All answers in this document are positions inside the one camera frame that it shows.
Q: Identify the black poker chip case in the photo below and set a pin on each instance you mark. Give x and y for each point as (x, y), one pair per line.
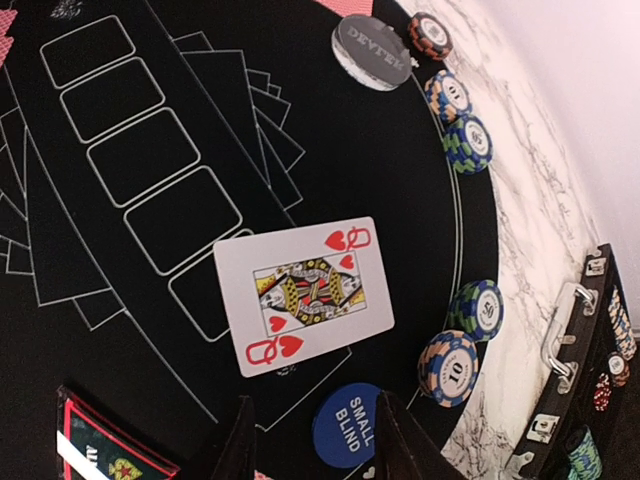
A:
(588, 325)

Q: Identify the blue small blind button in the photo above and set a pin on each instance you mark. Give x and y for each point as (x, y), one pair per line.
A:
(343, 430)

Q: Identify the red triangle all-in marker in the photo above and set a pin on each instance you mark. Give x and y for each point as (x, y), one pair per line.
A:
(89, 446)

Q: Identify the grey chip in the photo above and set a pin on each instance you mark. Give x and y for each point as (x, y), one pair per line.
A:
(447, 97)
(448, 367)

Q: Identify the black dealer button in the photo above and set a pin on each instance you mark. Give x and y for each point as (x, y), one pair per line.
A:
(371, 52)

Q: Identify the round black poker mat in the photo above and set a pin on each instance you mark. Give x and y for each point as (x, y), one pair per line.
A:
(136, 134)

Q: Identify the red card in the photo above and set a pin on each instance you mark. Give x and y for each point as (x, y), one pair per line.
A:
(348, 7)
(7, 17)

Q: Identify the red chip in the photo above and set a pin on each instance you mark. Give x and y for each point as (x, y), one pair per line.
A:
(430, 36)

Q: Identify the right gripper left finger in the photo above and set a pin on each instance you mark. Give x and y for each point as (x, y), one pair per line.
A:
(233, 457)

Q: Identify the queen of hearts card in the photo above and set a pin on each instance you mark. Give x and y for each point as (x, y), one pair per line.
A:
(295, 294)

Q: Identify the green chip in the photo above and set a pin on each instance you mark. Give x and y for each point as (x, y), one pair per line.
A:
(468, 145)
(477, 309)

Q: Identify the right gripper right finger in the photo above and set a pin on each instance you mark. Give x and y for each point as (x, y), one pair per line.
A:
(403, 450)

